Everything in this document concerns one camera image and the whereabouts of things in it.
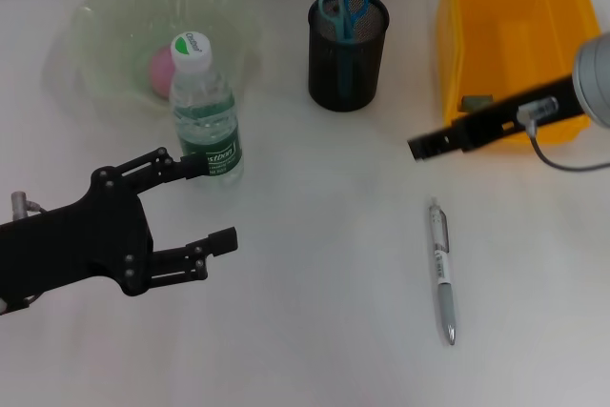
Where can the pink peach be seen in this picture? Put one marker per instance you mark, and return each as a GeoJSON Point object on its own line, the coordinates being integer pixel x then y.
{"type": "Point", "coordinates": [159, 71]}

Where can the pale green glass fruit plate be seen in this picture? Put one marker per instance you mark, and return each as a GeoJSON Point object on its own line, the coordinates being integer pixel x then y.
{"type": "Point", "coordinates": [119, 11]}

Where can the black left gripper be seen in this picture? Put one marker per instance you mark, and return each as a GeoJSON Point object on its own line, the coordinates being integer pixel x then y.
{"type": "Point", "coordinates": [81, 245]}

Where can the black mesh pen holder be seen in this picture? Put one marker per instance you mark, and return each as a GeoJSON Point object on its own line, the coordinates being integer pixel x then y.
{"type": "Point", "coordinates": [348, 73]}

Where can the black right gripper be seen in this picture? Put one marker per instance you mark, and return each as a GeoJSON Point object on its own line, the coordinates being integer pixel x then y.
{"type": "Point", "coordinates": [505, 123]}

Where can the blue scissors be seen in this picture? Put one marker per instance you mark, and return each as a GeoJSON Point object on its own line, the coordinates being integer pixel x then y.
{"type": "Point", "coordinates": [345, 11]}

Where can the green plastic wrapper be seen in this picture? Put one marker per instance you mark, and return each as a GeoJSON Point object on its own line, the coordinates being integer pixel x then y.
{"type": "Point", "coordinates": [474, 103]}

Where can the white grey ballpoint pen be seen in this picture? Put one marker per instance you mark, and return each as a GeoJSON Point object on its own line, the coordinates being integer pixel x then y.
{"type": "Point", "coordinates": [443, 278]}

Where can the yellow plastic bin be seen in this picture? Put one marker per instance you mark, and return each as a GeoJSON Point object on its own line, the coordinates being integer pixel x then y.
{"type": "Point", "coordinates": [514, 35]}

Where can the clear water bottle green label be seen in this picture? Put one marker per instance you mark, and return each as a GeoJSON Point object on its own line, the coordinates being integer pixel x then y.
{"type": "Point", "coordinates": [207, 121]}

